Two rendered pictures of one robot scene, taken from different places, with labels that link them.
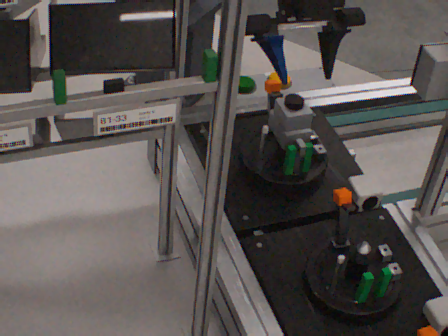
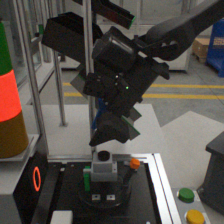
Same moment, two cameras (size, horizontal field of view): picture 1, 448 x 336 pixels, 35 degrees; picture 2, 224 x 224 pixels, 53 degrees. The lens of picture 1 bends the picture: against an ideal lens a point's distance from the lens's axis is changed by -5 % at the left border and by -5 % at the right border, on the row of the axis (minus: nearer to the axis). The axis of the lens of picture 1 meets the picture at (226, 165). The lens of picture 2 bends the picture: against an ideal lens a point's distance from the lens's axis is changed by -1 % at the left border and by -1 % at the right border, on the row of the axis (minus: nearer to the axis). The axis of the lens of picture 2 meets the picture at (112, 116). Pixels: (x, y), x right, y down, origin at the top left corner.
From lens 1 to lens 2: 1.21 m
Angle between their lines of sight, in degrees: 86
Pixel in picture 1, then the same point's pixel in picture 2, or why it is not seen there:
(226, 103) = (26, 56)
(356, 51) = not seen: outside the picture
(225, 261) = (55, 157)
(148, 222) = not seen: hidden behind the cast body
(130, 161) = not seen: hidden behind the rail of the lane
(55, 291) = (87, 140)
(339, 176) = (82, 215)
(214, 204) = (34, 103)
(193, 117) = (154, 167)
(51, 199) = (133, 144)
